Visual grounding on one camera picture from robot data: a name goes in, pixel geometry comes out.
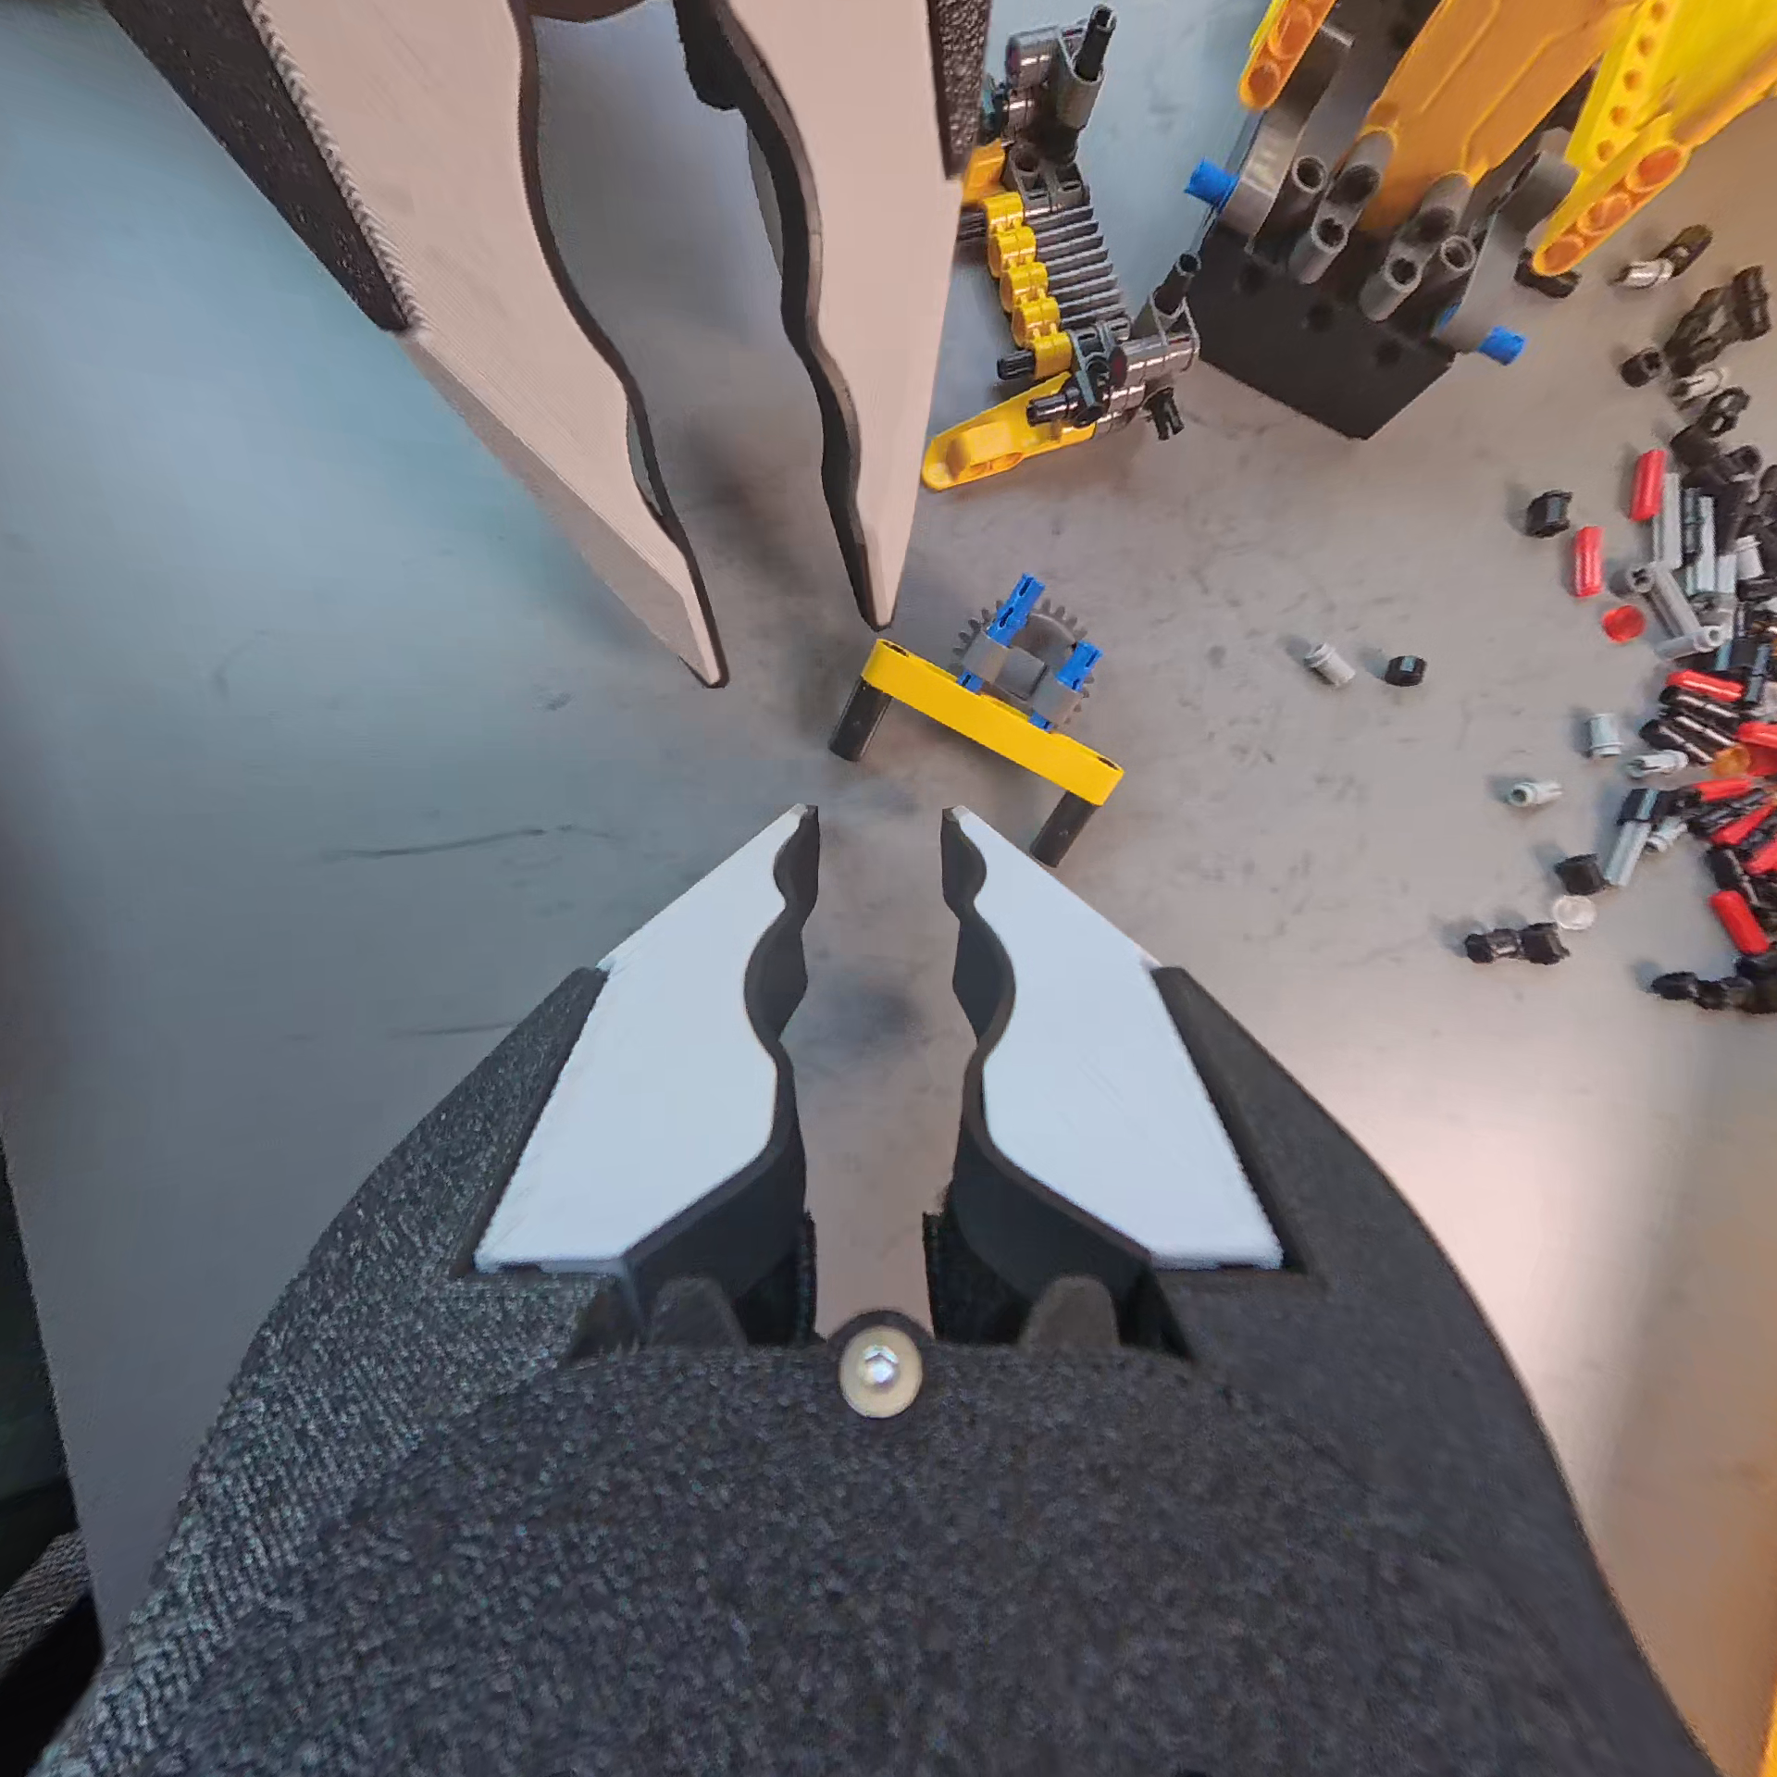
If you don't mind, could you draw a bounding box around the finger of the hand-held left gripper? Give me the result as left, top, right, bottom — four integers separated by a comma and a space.
674, 0, 965, 631
249, 0, 735, 692

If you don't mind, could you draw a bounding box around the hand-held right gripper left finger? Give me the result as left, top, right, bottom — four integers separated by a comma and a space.
473, 803, 826, 1344

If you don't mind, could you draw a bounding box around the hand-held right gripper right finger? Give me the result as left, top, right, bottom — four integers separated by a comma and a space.
926, 808, 1289, 1344

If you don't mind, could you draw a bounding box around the yellow lego beam with black pins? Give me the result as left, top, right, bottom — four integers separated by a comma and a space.
829, 633, 1129, 871

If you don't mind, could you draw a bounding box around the grey yellow lego rack assembly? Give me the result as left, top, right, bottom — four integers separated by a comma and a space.
919, 0, 1204, 494

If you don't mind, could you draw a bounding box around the large yellow black lego model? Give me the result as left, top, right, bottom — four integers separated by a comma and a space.
1187, 0, 1777, 445

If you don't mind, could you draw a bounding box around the pile of small lego pins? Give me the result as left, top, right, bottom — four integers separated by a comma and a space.
1464, 221, 1777, 1014

